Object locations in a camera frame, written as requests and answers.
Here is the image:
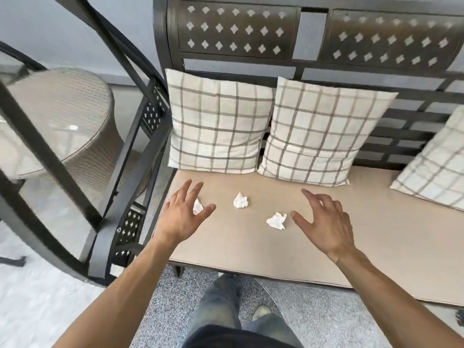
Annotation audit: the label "person's grey shoe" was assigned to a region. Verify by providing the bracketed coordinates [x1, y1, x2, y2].
[252, 304, 273, 321]

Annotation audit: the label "person's right hand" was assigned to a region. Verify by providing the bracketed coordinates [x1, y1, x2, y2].
[291, 188, 358, 264]

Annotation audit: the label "person's blue jeans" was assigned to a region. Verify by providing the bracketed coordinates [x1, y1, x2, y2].
[181, 273, 305, 348]

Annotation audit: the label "person's left forearm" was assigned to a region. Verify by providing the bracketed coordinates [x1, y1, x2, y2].
[52, 235, 182, 348]

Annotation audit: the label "person's left hand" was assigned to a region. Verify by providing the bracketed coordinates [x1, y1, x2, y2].
[155, 179, 217, 247]

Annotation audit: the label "person's right forearm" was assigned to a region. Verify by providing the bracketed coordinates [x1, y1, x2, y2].
[335, 248, 464, 348]

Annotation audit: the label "white plaid pillow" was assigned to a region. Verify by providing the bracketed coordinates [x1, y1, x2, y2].
[390, 105, 464, 211]
[257, 77, 399, 188]
[165, 69, 276, 175]

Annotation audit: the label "beige seat cushion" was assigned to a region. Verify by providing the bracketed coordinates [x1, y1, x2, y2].
[154, 167, 464, 308]

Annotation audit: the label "black metal bench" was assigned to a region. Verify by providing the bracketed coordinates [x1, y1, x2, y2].
[0, 0, 464, 288]

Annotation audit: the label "round wicker glass-top table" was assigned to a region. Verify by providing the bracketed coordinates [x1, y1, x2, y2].
[0, 67, 153, 200]

